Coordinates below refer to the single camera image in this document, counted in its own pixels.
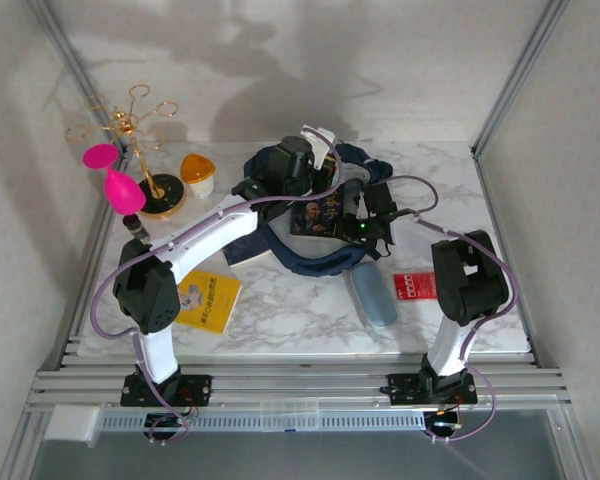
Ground blue-grey glasses case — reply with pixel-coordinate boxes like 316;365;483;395
350;262;399;330

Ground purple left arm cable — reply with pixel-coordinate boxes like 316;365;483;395
88;125;349;447

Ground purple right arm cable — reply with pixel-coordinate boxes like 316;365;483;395
329;174;522;447

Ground white foam block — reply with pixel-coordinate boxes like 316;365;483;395
43;405;101;444

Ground slotted grey cable tray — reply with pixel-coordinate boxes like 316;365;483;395
97;410;426;432

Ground gold wire glass rack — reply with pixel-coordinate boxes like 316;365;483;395
64;84;187;219

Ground aluminium table frame rails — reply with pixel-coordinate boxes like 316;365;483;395
24;349;576;416

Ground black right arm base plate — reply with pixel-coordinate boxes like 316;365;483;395
379;372;477;406

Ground clear plastic compartment box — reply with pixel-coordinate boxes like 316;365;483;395
260;398;321;431

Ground pink plastic goblet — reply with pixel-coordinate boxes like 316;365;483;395
82;143;147;217

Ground small dark bottle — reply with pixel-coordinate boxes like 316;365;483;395
123;214;151;246

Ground aluminium frame post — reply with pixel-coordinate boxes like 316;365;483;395
470;0;574;160
27;0;134;169

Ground white cup with orange lid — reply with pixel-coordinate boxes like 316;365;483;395
179;153;216;200

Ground red card packet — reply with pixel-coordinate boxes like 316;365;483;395
392;272;439;302

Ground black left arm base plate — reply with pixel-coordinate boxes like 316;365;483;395
119;373;214;407

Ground plain navy blue book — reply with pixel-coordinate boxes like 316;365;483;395
223;234;272;269

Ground dark book with portrait cover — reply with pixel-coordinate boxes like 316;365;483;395
289;187;354;244

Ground small circuit board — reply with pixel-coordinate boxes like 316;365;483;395
144;413;194;432
426;408;464;432

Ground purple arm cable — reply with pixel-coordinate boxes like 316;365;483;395
88;125;349;447
329;174;522;447

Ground yellow paperback book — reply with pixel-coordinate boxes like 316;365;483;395
172;269;244;335

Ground navy blue student backpack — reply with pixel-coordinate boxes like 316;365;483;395
242;127;396;278

